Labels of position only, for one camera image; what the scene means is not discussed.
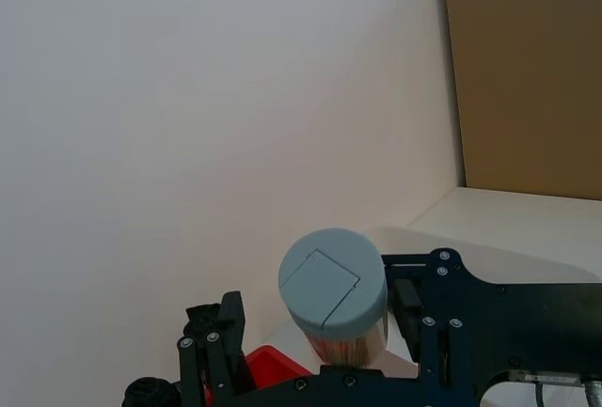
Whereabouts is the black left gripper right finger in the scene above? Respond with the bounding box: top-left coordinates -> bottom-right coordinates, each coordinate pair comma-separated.
380,247 -> 471,385

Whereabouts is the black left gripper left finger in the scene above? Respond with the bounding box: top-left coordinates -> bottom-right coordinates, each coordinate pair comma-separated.
177,290 -> 258,407

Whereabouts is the toothpick jar with grey lid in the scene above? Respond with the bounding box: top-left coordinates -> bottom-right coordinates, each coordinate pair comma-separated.
277,227 -> 392,369

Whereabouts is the red plastic box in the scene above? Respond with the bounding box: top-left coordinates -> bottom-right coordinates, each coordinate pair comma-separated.
244,343 -> 311,393

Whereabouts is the black fuzzy knob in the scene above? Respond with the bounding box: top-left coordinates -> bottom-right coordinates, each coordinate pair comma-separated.
122,376 -> 174,407

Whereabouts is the silver metal fitting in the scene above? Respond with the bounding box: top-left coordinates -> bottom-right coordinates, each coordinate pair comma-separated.
514,368 -> 602,407

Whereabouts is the brown board panel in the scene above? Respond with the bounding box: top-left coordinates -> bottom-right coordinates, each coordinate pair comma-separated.
440,0 -> 602,202

